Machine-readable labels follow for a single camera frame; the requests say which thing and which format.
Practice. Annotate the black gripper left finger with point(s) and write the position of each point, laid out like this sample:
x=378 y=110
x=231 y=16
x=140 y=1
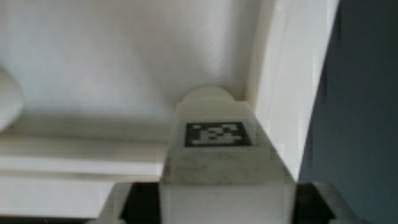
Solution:
x=140 y=209

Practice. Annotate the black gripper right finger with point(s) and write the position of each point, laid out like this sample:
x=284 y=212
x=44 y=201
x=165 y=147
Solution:
x=319 y=206

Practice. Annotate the white table leg with tag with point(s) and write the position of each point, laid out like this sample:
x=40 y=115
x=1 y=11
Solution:
x=225 y=184

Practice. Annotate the white square tabletop panel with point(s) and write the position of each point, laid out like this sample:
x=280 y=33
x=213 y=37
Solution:
x=103 y=59

